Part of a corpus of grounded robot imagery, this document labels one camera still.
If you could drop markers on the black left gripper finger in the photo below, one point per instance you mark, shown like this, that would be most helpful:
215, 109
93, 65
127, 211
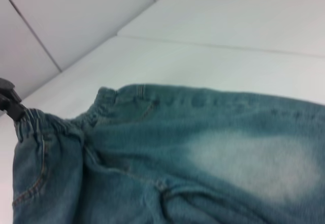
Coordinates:
12, 99

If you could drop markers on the blue denim shorts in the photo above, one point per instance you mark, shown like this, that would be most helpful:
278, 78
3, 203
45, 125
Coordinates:
177, 163

